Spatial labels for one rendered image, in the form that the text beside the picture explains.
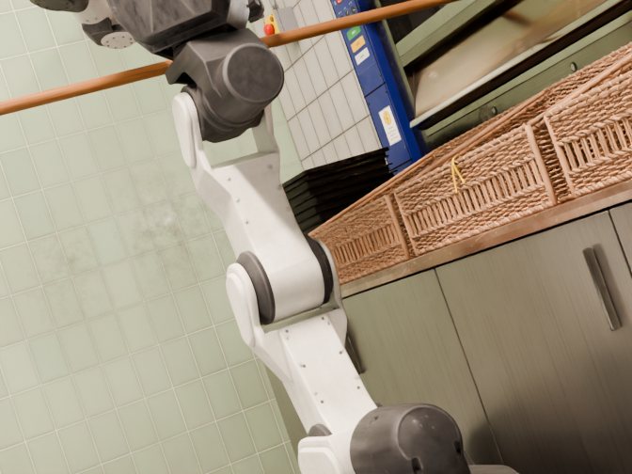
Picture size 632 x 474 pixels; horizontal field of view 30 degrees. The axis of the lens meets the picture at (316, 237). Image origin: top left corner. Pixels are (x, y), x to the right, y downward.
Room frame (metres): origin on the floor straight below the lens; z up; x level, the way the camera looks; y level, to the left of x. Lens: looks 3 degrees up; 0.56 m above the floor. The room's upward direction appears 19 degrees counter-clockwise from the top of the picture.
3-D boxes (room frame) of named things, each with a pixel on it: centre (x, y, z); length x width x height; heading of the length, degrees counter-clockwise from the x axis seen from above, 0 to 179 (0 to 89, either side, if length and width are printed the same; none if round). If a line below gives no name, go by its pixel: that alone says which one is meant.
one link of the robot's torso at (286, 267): (2.24, 0.09, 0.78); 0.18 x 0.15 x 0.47; 113
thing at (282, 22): (3.87, -0.12, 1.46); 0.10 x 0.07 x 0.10; 23
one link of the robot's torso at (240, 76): (2.17, 0.06, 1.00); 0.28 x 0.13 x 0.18; 23
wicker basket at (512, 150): (2.39, -0.51, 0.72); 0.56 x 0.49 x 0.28; 24
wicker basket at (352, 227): (2.94, -0.28, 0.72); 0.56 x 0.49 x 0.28; 23
